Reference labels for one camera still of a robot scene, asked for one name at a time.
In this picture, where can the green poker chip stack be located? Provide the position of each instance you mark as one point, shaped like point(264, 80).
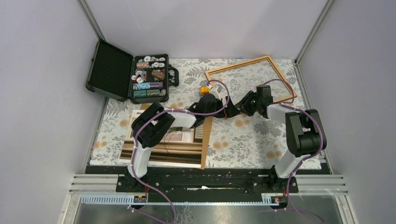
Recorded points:
point(140, 94)

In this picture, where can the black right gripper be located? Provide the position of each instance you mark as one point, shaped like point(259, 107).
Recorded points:
point(244, 102)

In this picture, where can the photo print of window plant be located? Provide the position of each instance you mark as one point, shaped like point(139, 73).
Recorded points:
point(180, 147)

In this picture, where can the wooden picture frame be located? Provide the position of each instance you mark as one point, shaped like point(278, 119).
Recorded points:
point(213, 72)

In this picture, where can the black poker chip case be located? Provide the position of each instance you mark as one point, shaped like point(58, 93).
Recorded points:
point(114, 71)

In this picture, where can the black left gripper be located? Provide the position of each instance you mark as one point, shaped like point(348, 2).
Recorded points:
point(229, 111)

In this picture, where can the purple poker chip stack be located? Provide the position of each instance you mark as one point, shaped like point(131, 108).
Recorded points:
point(156, 85)

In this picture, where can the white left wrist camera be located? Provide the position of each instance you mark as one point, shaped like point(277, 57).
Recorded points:
point(216, 91)

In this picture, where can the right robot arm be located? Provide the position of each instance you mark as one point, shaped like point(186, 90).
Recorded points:
point(305, 137)

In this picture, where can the yellow and blue toy block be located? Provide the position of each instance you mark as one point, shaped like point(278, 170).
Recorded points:
point(204, 90)

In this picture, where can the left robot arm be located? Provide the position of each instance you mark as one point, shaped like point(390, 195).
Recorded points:
point(152, 125)

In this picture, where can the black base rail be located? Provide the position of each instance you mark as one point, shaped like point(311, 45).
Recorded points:
point(211, 185)

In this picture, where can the brown cardboard backing board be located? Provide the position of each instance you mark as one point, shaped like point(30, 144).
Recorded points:
point(207, 132)

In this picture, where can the cyan poker chip stack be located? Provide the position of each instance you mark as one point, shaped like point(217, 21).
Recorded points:
point(141, 86)

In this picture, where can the orange poker chip roll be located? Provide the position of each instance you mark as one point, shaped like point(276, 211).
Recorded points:
point(158, 75)

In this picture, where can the floral patterned table mat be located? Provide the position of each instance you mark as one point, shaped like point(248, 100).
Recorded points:
point(238, 142)

